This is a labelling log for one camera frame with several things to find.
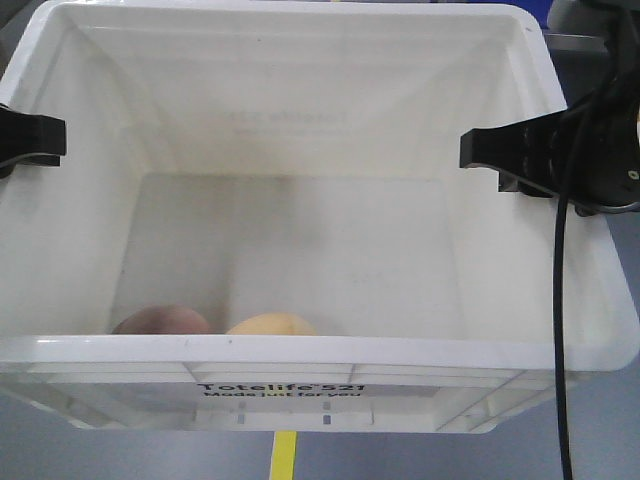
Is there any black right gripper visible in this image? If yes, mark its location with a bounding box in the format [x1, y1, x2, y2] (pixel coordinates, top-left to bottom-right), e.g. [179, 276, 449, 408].
[459, 1, 639, 216]

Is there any yellow floor tape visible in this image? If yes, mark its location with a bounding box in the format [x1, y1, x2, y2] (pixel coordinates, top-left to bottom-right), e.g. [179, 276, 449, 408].
[269, 431, 298, 480]

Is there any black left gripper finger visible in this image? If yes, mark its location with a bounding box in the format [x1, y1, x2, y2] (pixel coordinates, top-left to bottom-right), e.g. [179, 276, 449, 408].
[1, 104, 66, 179]

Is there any black cable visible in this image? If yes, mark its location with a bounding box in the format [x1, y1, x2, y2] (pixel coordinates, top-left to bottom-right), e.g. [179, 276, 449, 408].
[552, 74, 624, 480]

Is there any yellow mango plush toy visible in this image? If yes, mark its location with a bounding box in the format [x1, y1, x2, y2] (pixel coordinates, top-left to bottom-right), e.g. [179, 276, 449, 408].
[227, 312, 317, 336]

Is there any pink plush ball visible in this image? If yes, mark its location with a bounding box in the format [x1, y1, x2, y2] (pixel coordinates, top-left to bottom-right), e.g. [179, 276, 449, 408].
[112, 305, 211, 335]

